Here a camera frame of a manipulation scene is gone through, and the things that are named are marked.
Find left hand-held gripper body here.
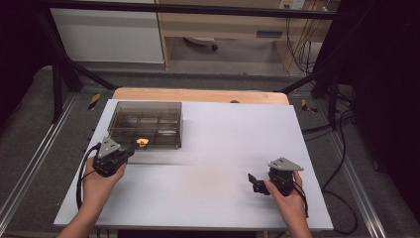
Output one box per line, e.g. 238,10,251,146
92,136,133,179

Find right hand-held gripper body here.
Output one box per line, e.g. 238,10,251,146
262,157,305,197

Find smoky transparent drawer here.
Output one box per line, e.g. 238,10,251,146
107,132,182,151

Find smoky transparent three-drawer organizer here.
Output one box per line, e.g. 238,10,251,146
107,100,183,151

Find person's right hand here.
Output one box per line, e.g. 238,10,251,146
262,171,309,230

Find person's left hand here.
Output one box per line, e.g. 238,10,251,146
80,157,128,214

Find yellow black tape strip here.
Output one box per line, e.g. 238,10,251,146
300,98,319,115
87,92,102,111

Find light wooden table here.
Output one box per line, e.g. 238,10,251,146
112,87,291,106

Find black metal stand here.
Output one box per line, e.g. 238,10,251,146
279,63,343,131
34,9,117,124

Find white cabinet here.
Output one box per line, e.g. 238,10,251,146
50,8,165,64

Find chair base with caster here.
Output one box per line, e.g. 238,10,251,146
182,36,220,52

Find black curtain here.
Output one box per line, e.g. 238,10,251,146
315,0,420,214
0,0,55,125

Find light wooden desk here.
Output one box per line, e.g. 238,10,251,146
155,0,341,73

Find white power strip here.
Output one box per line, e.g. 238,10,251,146
278,0,307,11

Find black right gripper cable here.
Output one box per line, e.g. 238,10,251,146
290,179,310,220

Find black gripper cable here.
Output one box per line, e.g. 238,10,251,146
290,179,310,220
74,142,102,212

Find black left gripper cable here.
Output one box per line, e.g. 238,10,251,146
74,142,102,212

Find black floor cables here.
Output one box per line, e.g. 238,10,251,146
301,108,361,236

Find aluminium floor rail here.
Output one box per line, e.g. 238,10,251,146
328,130,388,238
0,94,79,227

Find bundle of hanging cables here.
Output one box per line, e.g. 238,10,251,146
284,16,323,74

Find black metal frame bar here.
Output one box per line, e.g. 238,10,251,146
36,0,339,20

